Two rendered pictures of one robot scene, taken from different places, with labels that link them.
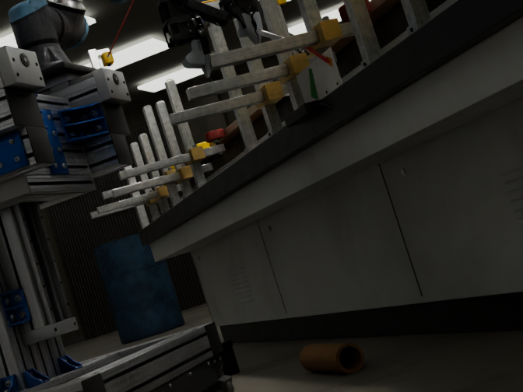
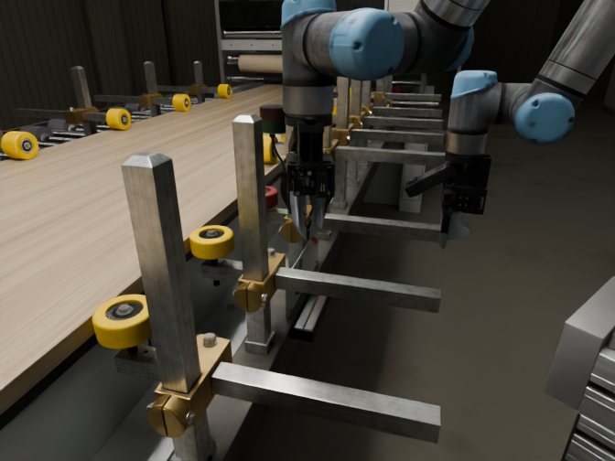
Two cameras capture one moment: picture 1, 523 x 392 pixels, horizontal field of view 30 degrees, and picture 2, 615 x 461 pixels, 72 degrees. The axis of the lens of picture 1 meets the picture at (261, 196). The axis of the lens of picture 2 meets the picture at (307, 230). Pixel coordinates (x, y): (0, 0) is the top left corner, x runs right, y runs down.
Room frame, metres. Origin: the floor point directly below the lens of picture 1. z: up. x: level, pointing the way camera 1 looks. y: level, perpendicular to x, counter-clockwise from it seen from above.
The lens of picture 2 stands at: (3.18, 0.26, 1.24)
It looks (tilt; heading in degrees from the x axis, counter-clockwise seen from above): 25 degrees down; 214
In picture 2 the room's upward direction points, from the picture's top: straight up
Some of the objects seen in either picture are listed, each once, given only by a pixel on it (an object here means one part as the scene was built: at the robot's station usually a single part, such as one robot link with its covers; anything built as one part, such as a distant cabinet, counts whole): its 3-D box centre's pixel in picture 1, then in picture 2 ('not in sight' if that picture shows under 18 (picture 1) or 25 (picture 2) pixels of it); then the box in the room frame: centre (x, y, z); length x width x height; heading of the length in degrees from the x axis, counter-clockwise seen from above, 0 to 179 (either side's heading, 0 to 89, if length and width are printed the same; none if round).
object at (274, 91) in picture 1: (268, 96); (193, 382); (2.91, -0.11, 0.82); 0.13 x 0.06 x 0.05; 18
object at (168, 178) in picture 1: (163, 180); not in sight; (4.05, 0.37, 0.80); 0.43 x 0.03 x 0.04; 108
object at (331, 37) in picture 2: not in sight; (363, 45); (2.67, -0.01, 1.23); 0.11 x 0.11 x 0.08; 65
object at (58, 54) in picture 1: (43, 61); not in sight; (2.76, 0.48, 1.09); 0.15 x 0.15 x 0.10
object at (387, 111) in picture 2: not in sight; (397, 111); (1.43, -0.46, 0.94); 0.36 x 0.03 x 0.03; 108
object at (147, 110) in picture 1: (162, 155); not in sight; (4.35, 0.37, 0.94); 0.03 x 0.03 x 0.48; 18
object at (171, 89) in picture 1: (186, 136); not in sight; (3.88, 0.21, 0.92); 0.03 x 0.03 x 0.48; 18
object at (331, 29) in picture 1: (323, 36); (298, 221); (2.44, -0.27, 0.84); 0.13 x 0.06 x 0.05; 18
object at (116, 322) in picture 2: not in sight; (131, 341); (2.92, -0.21, 0.85); 0.08 x 0.08 x 0.11
